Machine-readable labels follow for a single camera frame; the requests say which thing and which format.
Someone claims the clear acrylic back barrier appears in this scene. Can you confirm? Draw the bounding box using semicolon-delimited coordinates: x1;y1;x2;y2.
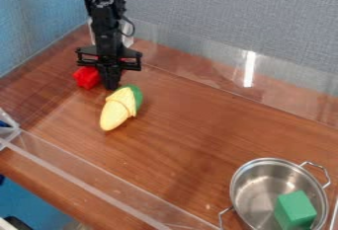
135;20;338;129

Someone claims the silver metal pot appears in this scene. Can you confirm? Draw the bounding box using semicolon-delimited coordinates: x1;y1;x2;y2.
218;158;332;230

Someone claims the clear acrylic left bracket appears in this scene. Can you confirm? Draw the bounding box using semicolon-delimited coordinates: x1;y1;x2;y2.
0;108;22;151

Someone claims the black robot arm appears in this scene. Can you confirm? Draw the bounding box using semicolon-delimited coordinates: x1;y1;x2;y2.
75;0;143;90

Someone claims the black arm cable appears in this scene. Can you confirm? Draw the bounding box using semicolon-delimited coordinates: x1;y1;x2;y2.
119;15;138;38

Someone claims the clear acrylic barrier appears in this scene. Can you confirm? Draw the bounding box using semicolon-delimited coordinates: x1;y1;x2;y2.
135;20;338;129
0;129;220;230

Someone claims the clear acrylic front barrier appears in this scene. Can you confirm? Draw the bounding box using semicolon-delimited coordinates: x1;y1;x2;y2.
0;129;220;230

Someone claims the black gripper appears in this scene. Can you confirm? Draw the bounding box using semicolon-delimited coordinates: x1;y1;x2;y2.
75;45;143;90

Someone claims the yellow toy corn cob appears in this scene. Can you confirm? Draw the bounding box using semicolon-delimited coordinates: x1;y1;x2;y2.
99;85;145;131

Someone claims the green cube block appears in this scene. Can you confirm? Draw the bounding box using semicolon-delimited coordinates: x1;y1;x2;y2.
274;191;317;230

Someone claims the red rectangular block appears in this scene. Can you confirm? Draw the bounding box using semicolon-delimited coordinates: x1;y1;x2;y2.
73;66;101;90

